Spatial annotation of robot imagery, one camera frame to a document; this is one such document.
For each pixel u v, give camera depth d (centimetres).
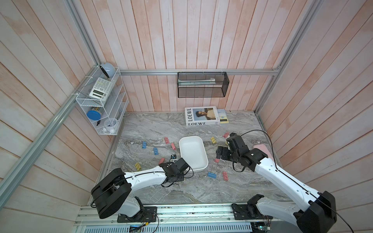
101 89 76
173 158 80
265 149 98
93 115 76
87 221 74
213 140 101
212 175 86
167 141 101
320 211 38
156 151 98
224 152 73
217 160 92
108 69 82
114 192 42
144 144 101
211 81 88
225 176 85
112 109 81
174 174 66
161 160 93
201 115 114
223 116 115
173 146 98
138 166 89
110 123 95
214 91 110
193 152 97
